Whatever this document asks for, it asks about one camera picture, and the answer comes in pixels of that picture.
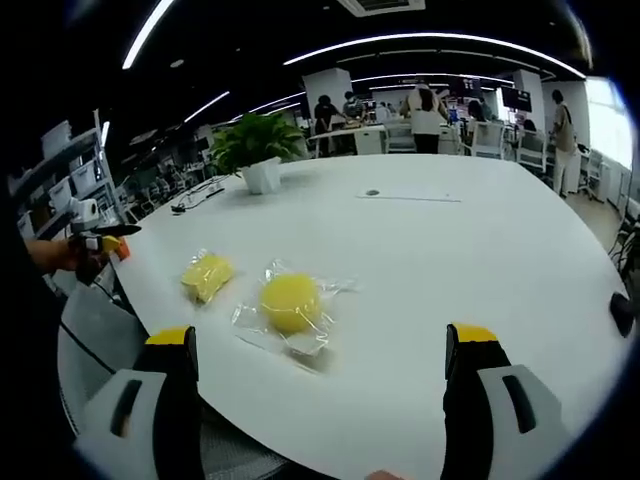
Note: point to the ceiling air vent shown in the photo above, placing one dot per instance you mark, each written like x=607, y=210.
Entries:
x=381, y=5

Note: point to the person's right hand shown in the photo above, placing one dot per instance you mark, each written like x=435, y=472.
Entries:
x=387, y=475

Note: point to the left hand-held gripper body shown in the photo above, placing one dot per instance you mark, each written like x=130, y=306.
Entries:
x=84, y=212

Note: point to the person's left hand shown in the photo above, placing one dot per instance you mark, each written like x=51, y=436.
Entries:
x=82, y=260

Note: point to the white office chair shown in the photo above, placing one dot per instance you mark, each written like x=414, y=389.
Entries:
x=487, y=140
x=532, y=152

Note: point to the storage shelf with bins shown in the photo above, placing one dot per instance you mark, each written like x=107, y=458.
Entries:
x=65, y=175

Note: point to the round yellow silicone block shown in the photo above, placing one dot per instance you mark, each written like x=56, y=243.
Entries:
x=290, y=302

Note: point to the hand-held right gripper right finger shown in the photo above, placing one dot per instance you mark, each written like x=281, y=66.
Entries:
x=465, y=400

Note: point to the rectangular yellow silicone block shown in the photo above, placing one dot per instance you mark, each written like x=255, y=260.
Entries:
x=207, y=276

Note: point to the dark wall monitor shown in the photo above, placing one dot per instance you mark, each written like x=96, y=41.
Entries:
x=517, y=98

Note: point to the green potted plant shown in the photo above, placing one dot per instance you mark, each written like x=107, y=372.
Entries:
x=252, y=142

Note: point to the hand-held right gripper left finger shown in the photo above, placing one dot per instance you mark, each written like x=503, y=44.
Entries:
x=172, y=400

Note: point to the black object at table edge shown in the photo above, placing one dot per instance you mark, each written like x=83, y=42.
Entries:
x=622, y=312

